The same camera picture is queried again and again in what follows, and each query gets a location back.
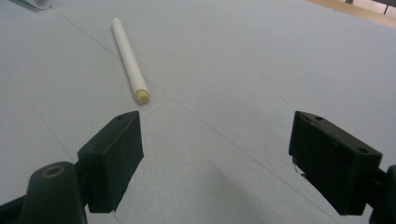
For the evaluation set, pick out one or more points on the white pen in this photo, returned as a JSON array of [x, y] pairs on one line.
[[129, 59]]

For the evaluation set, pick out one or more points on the wooden table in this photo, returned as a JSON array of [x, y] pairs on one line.
[[358, 11]]

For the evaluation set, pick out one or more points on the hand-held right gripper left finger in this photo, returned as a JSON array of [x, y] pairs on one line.
[[109, 161]]

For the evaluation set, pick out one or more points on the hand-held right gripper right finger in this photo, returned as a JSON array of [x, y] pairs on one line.
[[336, 161]]

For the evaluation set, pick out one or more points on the green glue stick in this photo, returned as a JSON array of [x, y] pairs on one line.
[[40, 3]]

